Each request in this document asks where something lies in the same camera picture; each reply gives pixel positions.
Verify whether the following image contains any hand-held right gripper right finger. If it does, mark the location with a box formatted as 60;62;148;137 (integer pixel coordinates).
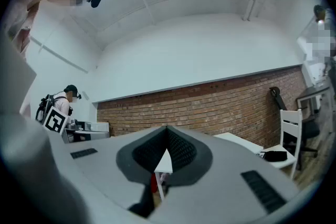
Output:
146;125;301;224

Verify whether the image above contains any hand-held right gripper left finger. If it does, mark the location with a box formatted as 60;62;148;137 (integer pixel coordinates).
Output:
48;125;169;224

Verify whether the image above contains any red metal box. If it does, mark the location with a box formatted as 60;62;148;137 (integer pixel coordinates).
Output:
150;174;159;194

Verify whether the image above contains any white desk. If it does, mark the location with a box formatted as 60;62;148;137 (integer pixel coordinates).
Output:
65;120;110;143

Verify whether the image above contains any black flat case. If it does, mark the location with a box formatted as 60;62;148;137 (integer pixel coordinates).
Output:
263;150;289;163

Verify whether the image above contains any white wooden chair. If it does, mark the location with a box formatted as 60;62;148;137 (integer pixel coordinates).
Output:
261;109;303;180

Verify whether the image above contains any black office chair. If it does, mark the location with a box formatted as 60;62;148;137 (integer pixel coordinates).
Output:
269;86;321;163

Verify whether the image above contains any dark-topped desk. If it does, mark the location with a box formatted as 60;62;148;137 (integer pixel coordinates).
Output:
296;86;332;115

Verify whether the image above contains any person's pink shirt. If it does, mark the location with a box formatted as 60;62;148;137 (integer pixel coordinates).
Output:
4;0;40;61

